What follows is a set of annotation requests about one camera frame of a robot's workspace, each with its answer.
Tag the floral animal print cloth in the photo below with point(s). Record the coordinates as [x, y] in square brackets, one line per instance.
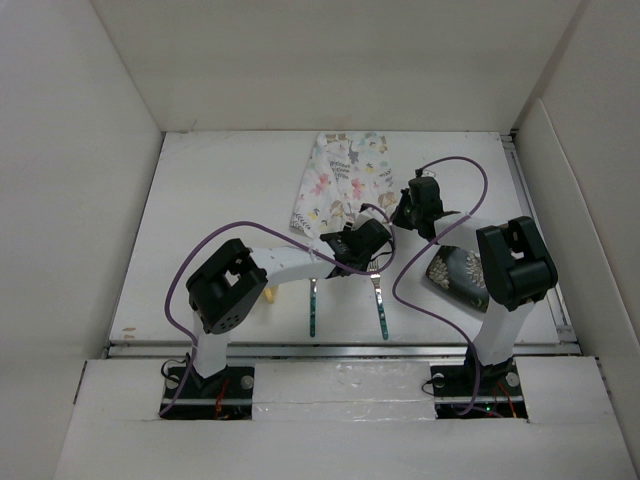
[344, 171]

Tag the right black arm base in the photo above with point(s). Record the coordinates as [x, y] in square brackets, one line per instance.
[462, 392]

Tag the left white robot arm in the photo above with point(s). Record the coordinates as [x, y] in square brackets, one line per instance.
[225, 288]

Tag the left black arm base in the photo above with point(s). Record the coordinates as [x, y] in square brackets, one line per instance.
[226, 396]

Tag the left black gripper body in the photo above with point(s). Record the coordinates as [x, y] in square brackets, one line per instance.
[348, 228]

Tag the spoon with teal handle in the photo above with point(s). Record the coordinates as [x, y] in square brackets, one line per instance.
[312, 307]

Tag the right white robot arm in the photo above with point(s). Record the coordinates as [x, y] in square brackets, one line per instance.
[501, 271]

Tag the aluminium front rail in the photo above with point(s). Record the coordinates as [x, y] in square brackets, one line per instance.
[238, 350]

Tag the black floral square plate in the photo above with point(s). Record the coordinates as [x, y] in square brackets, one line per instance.
[459, 274]

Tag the fork with teal handle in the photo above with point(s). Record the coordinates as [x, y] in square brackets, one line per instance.
[375, 279]

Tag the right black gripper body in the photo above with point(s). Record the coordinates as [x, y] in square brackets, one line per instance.
[406, 214]

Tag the yellow mug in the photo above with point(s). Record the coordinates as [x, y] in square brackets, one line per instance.
[270, 294]

